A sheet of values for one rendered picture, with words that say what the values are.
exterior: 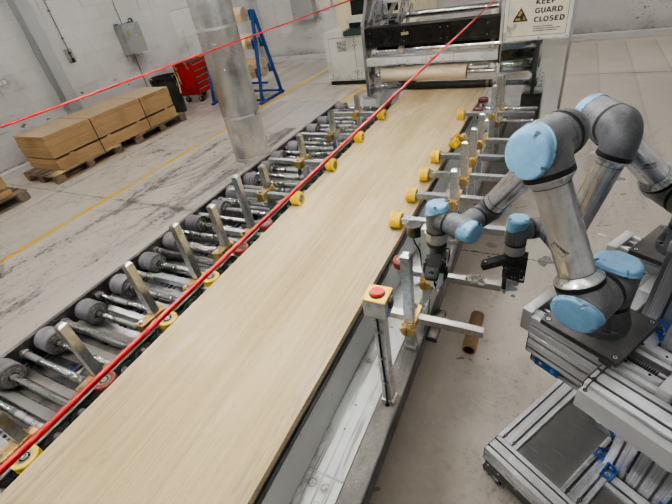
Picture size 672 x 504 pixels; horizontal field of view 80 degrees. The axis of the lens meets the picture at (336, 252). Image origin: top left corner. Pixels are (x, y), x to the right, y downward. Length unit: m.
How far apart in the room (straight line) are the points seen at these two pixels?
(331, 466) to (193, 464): 0.47
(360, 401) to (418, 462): 0.66
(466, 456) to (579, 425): 0.52
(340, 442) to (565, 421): 1.07
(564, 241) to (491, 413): 1.45
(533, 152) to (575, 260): 0.29
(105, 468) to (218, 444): 0.34
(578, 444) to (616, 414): 0.82
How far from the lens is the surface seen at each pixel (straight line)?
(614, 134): 1.38
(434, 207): 1.33
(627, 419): 1.34
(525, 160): 1.02
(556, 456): 2.08
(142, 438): 1.49
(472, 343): 2.54
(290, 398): 1.37
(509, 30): 3.87
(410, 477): 2.19
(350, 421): 1.61
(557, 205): 1.06
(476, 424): 2.33
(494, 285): 1.73
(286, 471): 1.42
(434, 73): 4.06
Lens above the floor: 2.00
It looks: 36 degrees down
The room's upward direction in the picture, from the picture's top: 11 degrees counter-clockwise
